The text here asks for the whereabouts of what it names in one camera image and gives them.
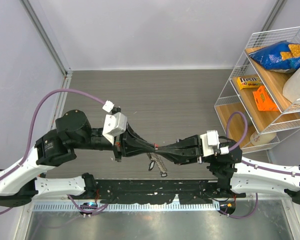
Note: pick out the white slotted cable duct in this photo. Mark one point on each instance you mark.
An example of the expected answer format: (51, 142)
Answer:
(59, 206)

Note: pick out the white wire shelf rack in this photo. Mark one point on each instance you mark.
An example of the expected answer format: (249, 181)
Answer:
(251, 106)

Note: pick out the yellow candy bag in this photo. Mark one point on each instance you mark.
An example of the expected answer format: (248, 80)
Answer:
(248, 82)

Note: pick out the blue chips bag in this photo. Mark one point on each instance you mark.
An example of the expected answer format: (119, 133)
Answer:
(281, 57)

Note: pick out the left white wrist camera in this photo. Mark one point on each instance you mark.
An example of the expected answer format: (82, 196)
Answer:
(115, 122)

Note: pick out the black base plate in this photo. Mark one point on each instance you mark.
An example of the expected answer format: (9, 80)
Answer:
(154, 192)

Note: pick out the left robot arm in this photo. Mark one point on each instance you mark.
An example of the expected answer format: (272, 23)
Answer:
(21, 182)

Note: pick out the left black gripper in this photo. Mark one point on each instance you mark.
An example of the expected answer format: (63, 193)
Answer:
(131, 143)

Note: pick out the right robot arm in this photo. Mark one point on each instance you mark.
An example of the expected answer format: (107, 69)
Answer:
(235, 173)

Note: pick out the cream lotion bottle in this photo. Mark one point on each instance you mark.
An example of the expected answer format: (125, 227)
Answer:
(253, 138)

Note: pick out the keychain with keys and strap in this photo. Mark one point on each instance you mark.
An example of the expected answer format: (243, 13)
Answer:
(155, 160)

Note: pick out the white plastic bottle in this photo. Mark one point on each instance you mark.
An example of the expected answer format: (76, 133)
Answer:
(291, 89)

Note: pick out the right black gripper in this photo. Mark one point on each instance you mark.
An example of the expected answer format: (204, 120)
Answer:
(187, 150)

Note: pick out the orange candy bag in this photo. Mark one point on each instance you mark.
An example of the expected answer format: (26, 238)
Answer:
(264, 101)

